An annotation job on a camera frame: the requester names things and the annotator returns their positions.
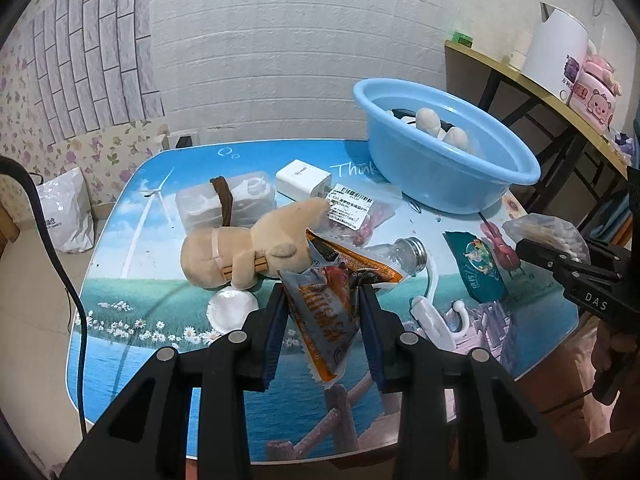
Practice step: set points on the clear bottle with silver cap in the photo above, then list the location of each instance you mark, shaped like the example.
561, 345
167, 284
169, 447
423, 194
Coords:
400, 255

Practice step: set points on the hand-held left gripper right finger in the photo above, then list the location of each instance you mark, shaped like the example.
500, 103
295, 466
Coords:
375, 345

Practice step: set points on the white plastic hook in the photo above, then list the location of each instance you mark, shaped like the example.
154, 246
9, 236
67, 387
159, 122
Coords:
435, 325

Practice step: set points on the clear bag of cotton swabs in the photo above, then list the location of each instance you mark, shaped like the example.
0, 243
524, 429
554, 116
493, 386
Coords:
550, 235

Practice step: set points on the small green box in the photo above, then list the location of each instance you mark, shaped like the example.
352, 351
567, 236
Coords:
462, 37

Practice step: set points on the teal packet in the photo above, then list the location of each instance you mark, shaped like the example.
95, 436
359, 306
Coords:
475, 270

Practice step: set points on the blue cloth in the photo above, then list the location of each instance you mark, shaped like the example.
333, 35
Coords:
615, 225

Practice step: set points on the wooden side table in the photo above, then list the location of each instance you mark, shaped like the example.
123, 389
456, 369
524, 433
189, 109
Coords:
500, 65

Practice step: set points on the clear plastic box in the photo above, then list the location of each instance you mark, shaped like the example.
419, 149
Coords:
195, 210

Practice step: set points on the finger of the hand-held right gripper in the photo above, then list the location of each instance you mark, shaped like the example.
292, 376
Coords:
550, 260
612, 255

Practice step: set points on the orange black snack packet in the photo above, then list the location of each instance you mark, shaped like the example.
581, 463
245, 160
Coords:
360, 262

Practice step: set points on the beige plush bear toy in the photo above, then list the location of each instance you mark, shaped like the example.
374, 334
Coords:
220, 255

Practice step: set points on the pink bear-print appliance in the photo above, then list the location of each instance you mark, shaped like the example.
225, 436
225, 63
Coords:
595, 105

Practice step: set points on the blue plastic basin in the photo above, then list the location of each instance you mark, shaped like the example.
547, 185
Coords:
440, 175

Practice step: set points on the white plush toy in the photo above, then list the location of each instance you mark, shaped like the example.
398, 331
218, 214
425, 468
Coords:
427, 120

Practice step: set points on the white plastic bag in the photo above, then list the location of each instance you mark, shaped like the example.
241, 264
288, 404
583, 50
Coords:
65, 210

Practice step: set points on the person's right hand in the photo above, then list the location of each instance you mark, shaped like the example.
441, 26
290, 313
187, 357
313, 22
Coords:
630, 342

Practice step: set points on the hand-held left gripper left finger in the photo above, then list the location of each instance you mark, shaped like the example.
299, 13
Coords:
274, 330

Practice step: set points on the printed landscape desktop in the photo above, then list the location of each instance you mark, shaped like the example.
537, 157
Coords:
150, 310

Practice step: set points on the clear labelled bag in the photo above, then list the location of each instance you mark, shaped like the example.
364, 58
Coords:
350, 205

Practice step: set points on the white round cotton pad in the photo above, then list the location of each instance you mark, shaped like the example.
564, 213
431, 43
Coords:
230, 310

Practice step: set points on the white charger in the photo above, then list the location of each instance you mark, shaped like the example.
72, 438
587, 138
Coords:
300, 177

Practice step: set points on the white electric kettle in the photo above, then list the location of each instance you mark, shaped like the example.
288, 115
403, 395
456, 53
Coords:
550, 55

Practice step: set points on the orange grey snack packet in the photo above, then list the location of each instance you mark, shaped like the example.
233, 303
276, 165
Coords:
325, 320

